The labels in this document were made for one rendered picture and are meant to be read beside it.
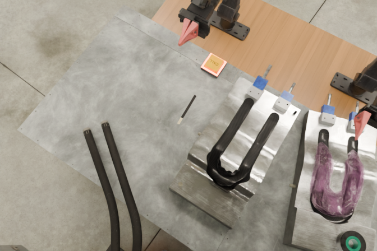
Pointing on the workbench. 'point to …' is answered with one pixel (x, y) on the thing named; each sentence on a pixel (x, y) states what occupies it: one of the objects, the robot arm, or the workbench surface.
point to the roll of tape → (359, 243)
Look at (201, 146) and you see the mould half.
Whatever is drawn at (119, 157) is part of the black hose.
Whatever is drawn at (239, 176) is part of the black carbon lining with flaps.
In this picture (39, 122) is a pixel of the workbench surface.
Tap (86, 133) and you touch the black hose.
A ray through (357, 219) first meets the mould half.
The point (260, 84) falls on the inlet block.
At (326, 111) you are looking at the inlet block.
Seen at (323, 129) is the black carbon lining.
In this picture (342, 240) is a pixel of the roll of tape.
